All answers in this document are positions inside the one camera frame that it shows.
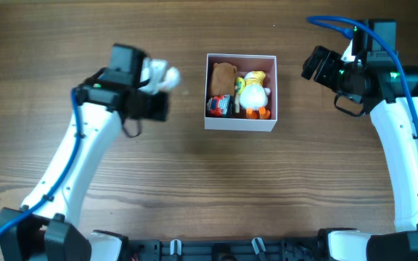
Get white wooden rattle drum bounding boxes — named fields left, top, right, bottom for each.
left=159, top=67, right=181, bottom=92

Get white yellow plush duck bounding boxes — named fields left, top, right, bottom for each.
left=239, top=71, right=271, bottom=120

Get red toy fire truck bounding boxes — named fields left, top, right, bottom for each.
left=206, top=95, right=234, bottom=117

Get pink white cardboard box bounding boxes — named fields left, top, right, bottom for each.
left=204, top=54, right=278, bottom=132

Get yellow cat rattle drum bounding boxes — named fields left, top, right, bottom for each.
left=234, top=77, right=246, bottom=114

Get brown plush bear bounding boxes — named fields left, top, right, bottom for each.
left=208, top=62, right=237, bottom=96

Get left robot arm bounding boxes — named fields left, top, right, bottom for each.
left=0, top=43, right=181, bottom=260

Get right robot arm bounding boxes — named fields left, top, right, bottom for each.
left=302, top=16, right=418, bottom=260

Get right blue cable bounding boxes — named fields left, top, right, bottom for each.
left=306, top=15, right=418, bottom=215

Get blue cable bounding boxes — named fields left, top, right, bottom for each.
left=306, top=15, right=418, bottom=215
left=0, top=87, right=85, bottom=259

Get left blue cable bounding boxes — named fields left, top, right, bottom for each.
left=0, top=87, right=85, bottom=259

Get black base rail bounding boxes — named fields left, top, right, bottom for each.
left=120, top=237, right=330, bottom=261

